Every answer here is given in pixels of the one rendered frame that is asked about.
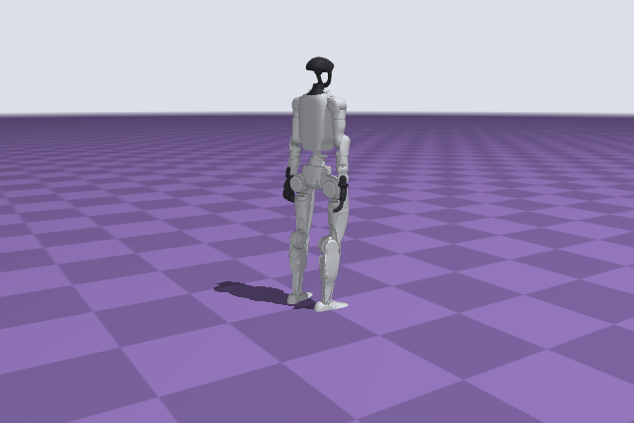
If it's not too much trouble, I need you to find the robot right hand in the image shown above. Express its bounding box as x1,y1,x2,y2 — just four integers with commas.
333,175,349,212

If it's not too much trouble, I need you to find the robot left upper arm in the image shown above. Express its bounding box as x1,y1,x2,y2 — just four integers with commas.
291,97,302,145

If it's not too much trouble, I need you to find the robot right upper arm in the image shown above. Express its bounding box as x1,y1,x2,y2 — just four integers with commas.
327,97,348,149

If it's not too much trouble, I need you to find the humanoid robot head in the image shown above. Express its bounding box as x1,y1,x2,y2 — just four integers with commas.
306,57,334,95

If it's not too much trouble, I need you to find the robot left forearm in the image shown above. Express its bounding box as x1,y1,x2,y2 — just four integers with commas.
287,138,301,175

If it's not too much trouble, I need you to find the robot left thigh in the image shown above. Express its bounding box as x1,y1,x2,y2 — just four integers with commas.
290,172,315,249

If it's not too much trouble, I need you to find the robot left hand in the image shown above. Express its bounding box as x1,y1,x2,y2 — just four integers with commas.
282,167,298,202

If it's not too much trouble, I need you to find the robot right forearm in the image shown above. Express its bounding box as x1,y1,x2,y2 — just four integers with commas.
335,136,351,182

